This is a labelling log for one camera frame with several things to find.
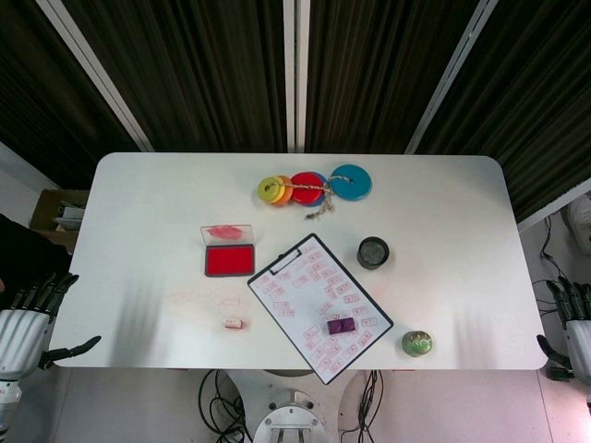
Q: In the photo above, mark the red ink pad case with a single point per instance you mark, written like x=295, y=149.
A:
x=229, y=262

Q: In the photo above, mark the black round tin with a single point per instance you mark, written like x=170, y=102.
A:
x=374, y=253

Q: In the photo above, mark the brown cardboard box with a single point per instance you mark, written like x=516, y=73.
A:
x=46, y=207

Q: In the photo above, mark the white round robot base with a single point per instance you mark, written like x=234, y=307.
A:
x=290, y=415

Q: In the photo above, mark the purple block stamp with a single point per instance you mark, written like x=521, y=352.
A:
x=341, y=326

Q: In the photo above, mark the green gold round tin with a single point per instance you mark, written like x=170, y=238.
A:
x=416, y=343

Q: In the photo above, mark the white frame post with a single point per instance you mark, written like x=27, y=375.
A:
x=97, y=74
x=450, y=78
x=296, y=74

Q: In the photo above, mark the yellow wooden disc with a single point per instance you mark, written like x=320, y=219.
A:
x=269, y=189

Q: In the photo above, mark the black floor device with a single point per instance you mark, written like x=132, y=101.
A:
x=561, y=373

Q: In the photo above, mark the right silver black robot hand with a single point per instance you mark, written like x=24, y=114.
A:
x=579, y=341

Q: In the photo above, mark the white shoe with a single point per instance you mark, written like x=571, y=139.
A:
x=581, y=217

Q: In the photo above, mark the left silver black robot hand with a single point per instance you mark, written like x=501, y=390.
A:
x=23, y=337

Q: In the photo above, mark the person in black clothes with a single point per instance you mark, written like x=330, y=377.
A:
x=27, y=254

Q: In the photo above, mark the orange wooden disc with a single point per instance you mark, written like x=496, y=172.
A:
x=286, y=196

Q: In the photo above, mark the black edged clipboard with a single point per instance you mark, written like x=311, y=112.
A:
x=286, y=263

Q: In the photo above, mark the red wooden disc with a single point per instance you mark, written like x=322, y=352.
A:
x=307, y=189

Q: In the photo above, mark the dark blue wooden disc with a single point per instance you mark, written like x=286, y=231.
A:
x=324, y=196

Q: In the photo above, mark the dark pleated curtain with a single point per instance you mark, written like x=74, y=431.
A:
x=198, y=69
x=378, y=69
x=27, y=92
x=540, y=92

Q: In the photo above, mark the teal wooden disc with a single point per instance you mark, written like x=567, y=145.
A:
x=352, y=183

